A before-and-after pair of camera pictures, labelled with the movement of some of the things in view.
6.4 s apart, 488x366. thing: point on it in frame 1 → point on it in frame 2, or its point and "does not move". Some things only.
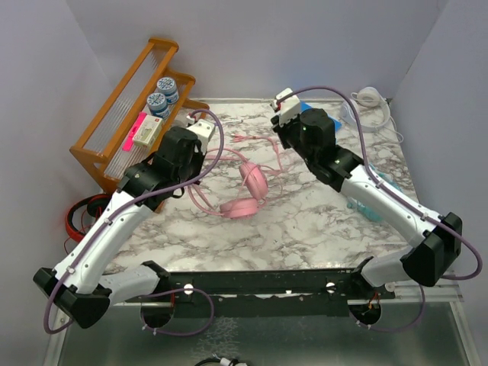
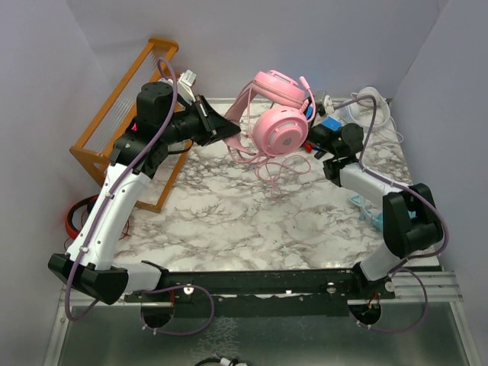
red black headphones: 97,205 does not move
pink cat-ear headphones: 255,184 → 268,123
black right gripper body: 288,135 → 321,137
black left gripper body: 190,171 → 187,125
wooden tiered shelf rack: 149,101 does not move
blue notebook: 304,106 does not move
